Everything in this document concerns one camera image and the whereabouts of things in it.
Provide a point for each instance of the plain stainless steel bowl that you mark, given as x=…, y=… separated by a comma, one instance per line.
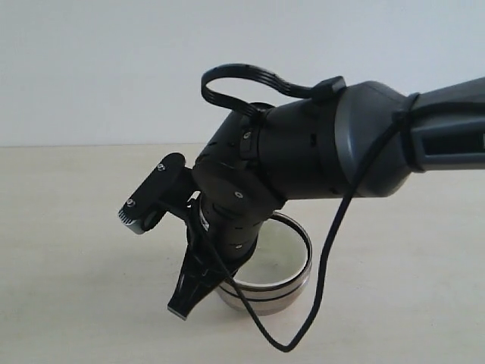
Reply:
x=264, y=300

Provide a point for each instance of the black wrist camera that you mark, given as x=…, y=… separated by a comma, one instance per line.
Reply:
x=168, y=188

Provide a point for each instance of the white ceramic bowl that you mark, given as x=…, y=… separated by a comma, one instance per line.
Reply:
x=273, y=258

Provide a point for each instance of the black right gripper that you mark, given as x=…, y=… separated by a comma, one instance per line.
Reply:
x=212, y=229

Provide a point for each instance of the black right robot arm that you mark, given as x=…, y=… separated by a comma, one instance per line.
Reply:
x=363, y=140

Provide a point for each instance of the patterned stainless steel bowl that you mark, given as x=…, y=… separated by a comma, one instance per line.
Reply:
x=299, y=258

